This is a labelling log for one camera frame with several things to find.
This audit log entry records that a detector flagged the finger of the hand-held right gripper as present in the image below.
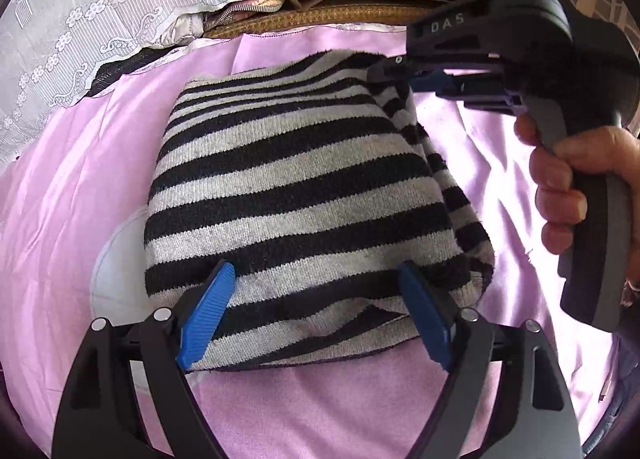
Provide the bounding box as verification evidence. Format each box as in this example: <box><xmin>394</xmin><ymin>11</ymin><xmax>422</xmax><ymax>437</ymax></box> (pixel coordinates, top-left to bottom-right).
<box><xmin>409</xmin><ymin>70</ymin><xmax>524</xmax><ymax>114</ymax></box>
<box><xmin>366</xmin><ymin>55</ymin><xmax>411</xmax><ymax>86</ymax></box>

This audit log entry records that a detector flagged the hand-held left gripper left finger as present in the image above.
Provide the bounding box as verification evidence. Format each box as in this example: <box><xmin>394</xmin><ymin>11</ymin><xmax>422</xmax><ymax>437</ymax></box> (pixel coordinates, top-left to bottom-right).
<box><xmin>50</xmin><ymin>260</ymin><xmax>237</xmax><ymax>459</ymax></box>

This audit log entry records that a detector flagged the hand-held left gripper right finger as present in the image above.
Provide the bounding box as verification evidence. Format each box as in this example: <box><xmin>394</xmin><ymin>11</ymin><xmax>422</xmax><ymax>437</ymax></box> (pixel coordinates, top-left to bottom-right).
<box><xmin>399</xmin><ymin>260</ymin><xmax>585</xmax><ymax>459</ymax></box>

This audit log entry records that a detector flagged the black and white striped sweater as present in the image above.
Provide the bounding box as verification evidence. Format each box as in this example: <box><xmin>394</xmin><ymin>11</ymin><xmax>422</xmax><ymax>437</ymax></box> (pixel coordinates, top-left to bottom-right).
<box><xmin>144</xmin><ymin>50</ymin><xmax>497</xmax><ymax>372</ymax></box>

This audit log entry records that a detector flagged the person's right forearm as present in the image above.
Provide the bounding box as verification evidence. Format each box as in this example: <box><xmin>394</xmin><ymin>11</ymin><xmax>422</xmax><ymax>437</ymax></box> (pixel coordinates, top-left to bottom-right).
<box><xmin>585</xmin><ymin>276</ymin><xmax>640</xmax><ymax>445</ymax></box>

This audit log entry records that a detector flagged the person's right hand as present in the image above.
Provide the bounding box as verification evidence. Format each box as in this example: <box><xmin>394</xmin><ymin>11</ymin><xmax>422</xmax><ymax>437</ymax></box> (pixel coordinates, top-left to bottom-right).
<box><xmin>514</xmin><ymin>114</ymin><xmax>640</xmax><ymax>256</ymax></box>

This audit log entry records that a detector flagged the purple bed sheet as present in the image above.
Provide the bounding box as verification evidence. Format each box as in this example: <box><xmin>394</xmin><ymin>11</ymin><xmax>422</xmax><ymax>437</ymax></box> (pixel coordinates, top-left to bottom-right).
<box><xmin>0</xmin><ymin>24</ymin><xmax>621</xmax><ymax>459</ymax></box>

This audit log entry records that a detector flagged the dark cloth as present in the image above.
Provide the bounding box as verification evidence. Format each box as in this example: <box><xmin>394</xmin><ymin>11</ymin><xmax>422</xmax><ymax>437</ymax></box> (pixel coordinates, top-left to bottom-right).
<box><xmin>90</xmin><ymin>46</ymin><xmax>171</xmax><ymax>92</ymax></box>

